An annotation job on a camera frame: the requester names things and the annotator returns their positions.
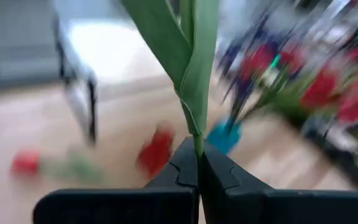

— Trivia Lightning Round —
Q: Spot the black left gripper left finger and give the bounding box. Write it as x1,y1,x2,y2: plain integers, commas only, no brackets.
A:
32,136,200,224

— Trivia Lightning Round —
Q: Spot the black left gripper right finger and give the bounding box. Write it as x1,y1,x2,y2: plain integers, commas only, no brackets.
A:
199,140,358,224

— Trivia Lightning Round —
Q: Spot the red glass vase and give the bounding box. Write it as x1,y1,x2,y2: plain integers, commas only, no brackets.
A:
136,126,176,179

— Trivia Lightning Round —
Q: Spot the teal glass vase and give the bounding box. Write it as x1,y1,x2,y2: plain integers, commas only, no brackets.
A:
206,119,244,155

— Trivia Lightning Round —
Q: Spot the red artificial tulip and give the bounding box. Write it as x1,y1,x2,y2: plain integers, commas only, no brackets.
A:
10,148,103,185

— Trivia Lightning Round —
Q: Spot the red artificial flower spray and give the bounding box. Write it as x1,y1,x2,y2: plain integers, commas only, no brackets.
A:
240,39,358,144

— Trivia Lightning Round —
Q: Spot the pink artificial tulip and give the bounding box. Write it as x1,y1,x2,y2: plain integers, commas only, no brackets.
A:
119,0,220,159

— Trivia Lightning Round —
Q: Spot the black metal table frame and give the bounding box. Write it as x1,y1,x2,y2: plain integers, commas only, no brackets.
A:
301,123,358,189

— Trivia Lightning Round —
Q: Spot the wooden shelf black metal frame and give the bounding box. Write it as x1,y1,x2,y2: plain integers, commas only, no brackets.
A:
50,14,167,147

